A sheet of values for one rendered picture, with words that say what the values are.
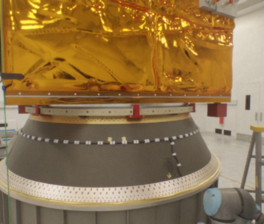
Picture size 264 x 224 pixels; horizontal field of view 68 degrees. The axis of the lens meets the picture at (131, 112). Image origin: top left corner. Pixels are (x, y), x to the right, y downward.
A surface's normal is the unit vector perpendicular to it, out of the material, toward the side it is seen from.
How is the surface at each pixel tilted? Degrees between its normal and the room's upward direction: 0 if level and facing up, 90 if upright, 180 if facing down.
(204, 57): 88
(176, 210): 90
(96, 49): 88
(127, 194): 43
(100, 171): 62
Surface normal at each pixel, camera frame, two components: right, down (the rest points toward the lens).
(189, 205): 0.58, 0.06
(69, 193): -0.11, -0.68
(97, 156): -0.02, -0.40
